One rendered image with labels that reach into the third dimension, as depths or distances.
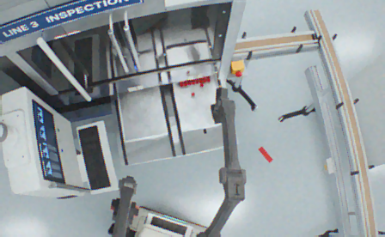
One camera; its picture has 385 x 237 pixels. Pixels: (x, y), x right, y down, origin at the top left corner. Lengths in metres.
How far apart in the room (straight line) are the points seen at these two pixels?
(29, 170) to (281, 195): 2.15
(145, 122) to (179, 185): 0.95
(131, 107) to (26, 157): 0.90
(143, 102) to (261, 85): 1.32
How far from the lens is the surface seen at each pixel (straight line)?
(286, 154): 3.07
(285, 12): 3.57
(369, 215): 2.33
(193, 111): 2.12
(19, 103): 1.65
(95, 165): 2.19
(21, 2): 1.16
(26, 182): 1.56
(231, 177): 1.45
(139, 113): 2.13
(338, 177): 2.63
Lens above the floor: 2.93
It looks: 75 degrees down
